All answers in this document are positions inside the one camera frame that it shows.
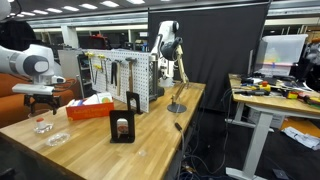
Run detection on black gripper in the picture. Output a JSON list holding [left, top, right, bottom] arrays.
[[24, 94, 60, 115]]

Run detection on clear glass container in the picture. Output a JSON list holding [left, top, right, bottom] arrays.
[[28, 109, 53, 134]]

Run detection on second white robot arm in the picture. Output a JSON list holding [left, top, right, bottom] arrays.
[[151, 20, 186, 87]]

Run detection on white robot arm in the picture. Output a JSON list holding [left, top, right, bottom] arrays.
[[0, 0, 66, 114]]

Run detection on small orange-capped white bottle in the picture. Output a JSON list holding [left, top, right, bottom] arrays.
[[36, 118, 46, 129]]

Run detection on white notepad in box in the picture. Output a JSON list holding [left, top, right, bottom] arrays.
[[83, 94, 99, 105]]

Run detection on rainbow striped orange box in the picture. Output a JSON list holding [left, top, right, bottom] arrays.
[[66, 92, 114, 121]]

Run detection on black metal bookend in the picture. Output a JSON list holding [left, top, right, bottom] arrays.
[[125, 90, 144, 116], [110, 110, 135, 143]]

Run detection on long silver wrench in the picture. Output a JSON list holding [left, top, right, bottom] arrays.
[[103, 58, 109, 91]]

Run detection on white pegboard panel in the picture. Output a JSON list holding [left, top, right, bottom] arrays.
[[84, 49, 153, 113]]

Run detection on black pliers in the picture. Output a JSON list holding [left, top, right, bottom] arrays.
[[111, 62, 117, 86]]

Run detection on wooden desk lamp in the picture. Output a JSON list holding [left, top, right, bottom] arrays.
[[167, 45, 189, 113]]

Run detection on black backdrop curtain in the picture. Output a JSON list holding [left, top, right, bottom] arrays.
[[148, 0, 270, 111]]

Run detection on wooden side desk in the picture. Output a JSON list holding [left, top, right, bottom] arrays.
[[226, 74, 320, 180]]

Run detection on clear plastic storage bin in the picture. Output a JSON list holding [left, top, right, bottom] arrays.
[[254, 34, 308, 76]]

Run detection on yellow T-handle hex key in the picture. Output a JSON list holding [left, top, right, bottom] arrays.
[[85, 52, 94, 80]]

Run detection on light wooden handle hammer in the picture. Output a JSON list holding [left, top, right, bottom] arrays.
[[115, 60, 122, 96]]

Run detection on dark wooden handle hammer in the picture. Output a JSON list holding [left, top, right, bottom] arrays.
[[125, 57, 137, 92]]

